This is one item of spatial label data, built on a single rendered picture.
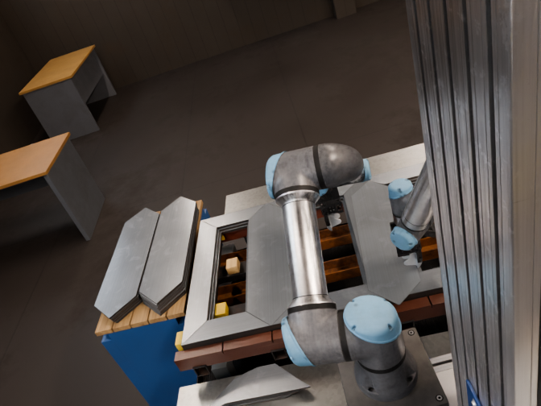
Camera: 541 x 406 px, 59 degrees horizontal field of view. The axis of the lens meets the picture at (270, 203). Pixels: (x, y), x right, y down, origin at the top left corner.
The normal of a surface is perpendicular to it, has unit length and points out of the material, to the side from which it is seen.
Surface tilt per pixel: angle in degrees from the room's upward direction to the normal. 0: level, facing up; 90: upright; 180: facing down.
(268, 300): 0
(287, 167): 34
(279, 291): 0
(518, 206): 90
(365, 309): 7
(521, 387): 90
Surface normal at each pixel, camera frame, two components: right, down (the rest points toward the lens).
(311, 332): -0.27, -0.32
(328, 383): -0.29, -0.78
